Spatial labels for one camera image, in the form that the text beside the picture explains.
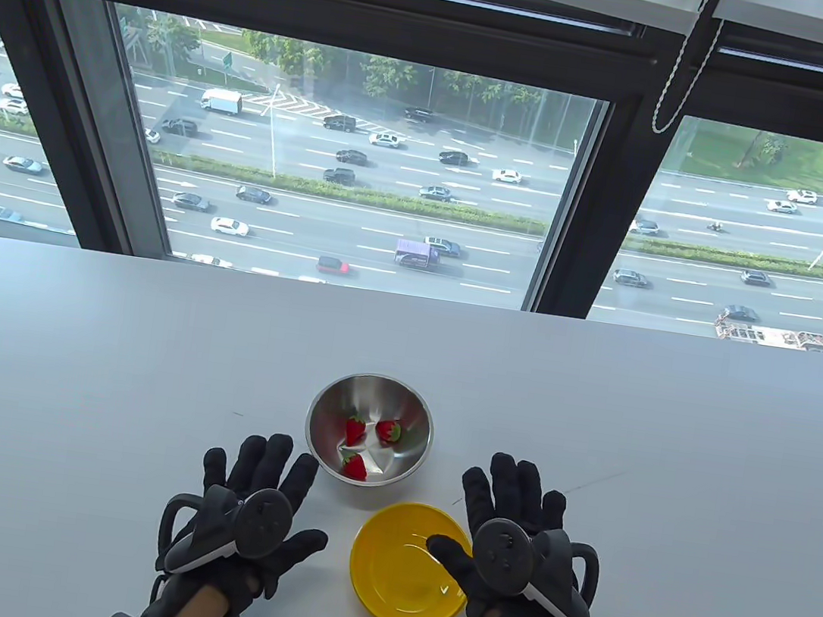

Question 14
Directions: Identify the yellow plastic bowl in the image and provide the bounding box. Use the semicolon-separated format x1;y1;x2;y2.
343;494;482;617

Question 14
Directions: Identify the black controller on left glove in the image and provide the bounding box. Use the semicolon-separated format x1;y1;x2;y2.
152;474;299;590

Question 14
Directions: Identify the person's left hand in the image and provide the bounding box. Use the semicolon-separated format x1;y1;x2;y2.
141;418;343;617

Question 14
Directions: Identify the black controller on glove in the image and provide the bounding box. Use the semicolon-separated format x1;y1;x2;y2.
463;515;607;617
152;474;299;590

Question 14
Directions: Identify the person's right hand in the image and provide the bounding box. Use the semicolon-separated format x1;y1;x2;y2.
417;445;636;617

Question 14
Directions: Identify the stainless steel bowl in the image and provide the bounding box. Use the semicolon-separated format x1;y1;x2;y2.
298;366;441;497

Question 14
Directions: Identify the black window frame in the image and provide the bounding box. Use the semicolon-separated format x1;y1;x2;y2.
0;0;823;354

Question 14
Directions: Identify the white blind cord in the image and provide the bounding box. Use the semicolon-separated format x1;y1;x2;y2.
648;0;731;143

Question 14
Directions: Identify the black controller on right glove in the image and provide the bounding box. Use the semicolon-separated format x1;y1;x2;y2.
463;515;607;617

